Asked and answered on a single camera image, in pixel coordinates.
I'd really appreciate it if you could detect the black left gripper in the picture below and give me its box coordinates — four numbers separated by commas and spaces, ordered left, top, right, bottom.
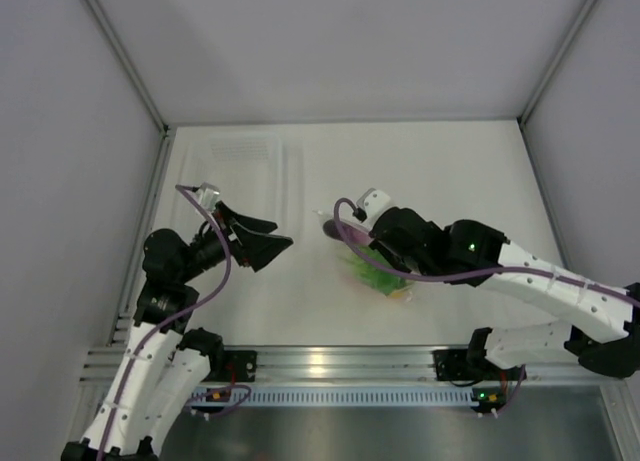
177, 201, 292, 283

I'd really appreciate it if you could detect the purple fake eggplant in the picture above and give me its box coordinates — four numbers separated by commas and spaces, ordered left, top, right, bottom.
322, 219, 371, 245

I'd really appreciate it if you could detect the green fake lettuce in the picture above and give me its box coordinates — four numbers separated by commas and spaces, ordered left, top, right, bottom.
339, 250, 410, 296

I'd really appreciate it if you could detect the clear polka dot zip bag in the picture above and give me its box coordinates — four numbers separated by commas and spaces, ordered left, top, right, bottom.
314, 210, 414, 301

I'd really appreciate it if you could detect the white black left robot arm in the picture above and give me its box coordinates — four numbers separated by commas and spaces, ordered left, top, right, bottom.
61, 201, 294, 460

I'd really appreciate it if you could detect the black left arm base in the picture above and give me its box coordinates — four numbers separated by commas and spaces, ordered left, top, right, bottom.
204, 349, 258, 384

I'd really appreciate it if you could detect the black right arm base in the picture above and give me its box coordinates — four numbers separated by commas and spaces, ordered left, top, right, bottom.
433, 349, 501, 387

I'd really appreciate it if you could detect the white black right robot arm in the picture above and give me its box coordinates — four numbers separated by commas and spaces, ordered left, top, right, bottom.
363, 204, 639, 379

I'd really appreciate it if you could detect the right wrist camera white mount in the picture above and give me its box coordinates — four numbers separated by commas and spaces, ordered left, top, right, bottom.
355, 188, 395, 231

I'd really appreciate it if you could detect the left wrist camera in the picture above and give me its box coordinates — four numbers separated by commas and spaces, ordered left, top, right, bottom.
195, 183, 221, 212

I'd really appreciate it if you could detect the aluminium front rail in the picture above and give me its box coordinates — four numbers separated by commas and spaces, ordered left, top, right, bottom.
80, 346, 617, 386

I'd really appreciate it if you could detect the white slotted cable duct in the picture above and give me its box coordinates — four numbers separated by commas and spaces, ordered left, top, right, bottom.
191, 386, 501, 408

